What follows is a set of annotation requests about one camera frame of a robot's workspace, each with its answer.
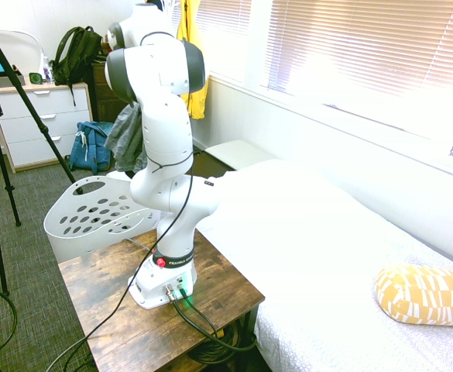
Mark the grey heathered garment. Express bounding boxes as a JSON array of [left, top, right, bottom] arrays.
[[105, 102, 149, 174]]

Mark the white perforated laundry basket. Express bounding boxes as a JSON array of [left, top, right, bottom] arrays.
[[43, 172, 162, 265]]

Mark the white cushioned bench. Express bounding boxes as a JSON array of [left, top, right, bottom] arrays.
[[204, 139, 277, 172]]

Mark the yellow hanging jacket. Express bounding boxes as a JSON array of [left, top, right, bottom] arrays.
[[176, 0, 211, 121]]

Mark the white circle-print bedsheet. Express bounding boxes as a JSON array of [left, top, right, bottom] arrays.
[[194, 158, 453, 372]]

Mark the blue backpack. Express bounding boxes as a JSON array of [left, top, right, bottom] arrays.
[[69, 120, 115, 175]]

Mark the dark wooden cabinet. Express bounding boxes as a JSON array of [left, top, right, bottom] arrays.
[[91, 57, 129, 124]]

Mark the narrow white window blind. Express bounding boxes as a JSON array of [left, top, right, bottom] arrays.
[[194, 0, 252, 38]]

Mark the rustic brown wooden table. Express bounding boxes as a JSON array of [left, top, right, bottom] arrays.
[[57, 228, 266, 372]]

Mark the white drawer dresser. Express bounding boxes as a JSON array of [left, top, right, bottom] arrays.
[[0, 81, 94, 174]]

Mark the dark green backpack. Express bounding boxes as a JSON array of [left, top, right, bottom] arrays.
[[51, 26, 104, 107]]

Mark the wide white window blind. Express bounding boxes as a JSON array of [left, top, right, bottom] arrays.
[[263, 0, 453, 98]]

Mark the white plastic bottle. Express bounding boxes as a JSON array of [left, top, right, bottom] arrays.
[[39, 53, 53, 84]]

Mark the yellow white patterned pillow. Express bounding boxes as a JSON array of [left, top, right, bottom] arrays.
[[373, 264, 453, 329]]

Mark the grey box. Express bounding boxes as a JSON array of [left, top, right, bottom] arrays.
[[0, 75, 26, 90]]

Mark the white curved lamp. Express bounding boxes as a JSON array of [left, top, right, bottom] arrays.
[[0, 29, 43, 60]]

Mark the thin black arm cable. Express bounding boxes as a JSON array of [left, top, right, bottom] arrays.
[[44, 32, 196, 372]]

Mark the thick black base cable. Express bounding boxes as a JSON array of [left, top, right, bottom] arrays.
[[170, 285, 259, 354]]

